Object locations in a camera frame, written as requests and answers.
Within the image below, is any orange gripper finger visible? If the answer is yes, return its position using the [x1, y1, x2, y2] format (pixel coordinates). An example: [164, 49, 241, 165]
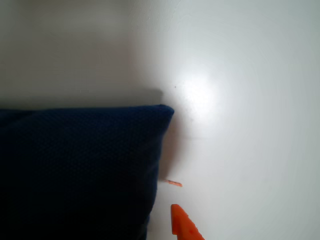
[170, 203, 206, 240]

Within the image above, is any blue bean bag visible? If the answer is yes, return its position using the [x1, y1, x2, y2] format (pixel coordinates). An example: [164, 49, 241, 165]
[0, 104, 175, 240]

